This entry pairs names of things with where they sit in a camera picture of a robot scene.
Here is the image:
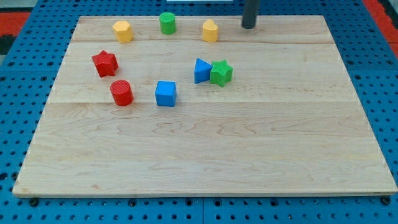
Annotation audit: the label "red cylinder block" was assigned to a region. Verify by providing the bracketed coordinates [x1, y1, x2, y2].
[109, 80, 134, 106]

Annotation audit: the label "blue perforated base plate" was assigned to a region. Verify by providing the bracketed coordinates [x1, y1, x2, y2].
[1, 1, 397, 223]

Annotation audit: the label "green cylinder block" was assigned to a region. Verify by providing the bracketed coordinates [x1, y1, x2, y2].
[159, 12, 177, 35]

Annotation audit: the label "blue triangle block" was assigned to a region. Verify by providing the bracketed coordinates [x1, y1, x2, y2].
[194, 58, 213, 84]

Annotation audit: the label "blue cube block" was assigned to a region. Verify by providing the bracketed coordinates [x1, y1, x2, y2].
[155, 80, 177, 107]

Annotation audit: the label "yellow hexagon block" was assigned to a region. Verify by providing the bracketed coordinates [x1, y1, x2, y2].
[113, 21, 134, 43]

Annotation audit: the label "yellow heart block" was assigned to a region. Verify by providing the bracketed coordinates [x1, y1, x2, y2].
[202, 19, 218, 42]

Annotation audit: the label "red star block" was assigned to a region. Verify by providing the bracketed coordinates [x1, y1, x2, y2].
[91, 50, 119, 78]

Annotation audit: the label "wooden board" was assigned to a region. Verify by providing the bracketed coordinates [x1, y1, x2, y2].
[13, 16, 397, 198]

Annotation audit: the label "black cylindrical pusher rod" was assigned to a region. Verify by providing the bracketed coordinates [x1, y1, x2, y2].
[241, 0, 261, 29]

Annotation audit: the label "green star block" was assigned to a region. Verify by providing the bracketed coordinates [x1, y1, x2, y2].
[210, 60, 233, 87]

